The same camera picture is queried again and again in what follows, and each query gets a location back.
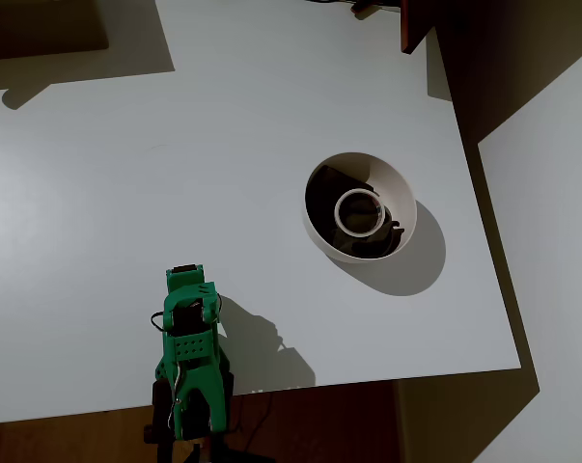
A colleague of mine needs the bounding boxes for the dark crumpled cloth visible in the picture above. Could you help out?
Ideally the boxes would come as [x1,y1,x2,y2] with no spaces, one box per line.
[305,164,407,259]

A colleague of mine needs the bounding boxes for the brown wooden board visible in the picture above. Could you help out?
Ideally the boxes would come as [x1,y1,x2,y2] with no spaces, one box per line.
[400,0,439,54]

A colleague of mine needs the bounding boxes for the black cable under table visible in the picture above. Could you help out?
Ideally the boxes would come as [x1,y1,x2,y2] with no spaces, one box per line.
[236,393,273,435]

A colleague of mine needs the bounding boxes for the dark box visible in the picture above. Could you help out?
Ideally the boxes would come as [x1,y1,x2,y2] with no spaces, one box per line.
[0,0,111,62]

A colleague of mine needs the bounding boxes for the beige round bowl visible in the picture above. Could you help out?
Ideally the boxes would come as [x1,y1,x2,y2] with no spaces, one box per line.
[301,151,418,265]

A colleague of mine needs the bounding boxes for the beige masking tape roll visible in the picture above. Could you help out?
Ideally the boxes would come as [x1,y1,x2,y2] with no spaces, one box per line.
[333,188,387,237]

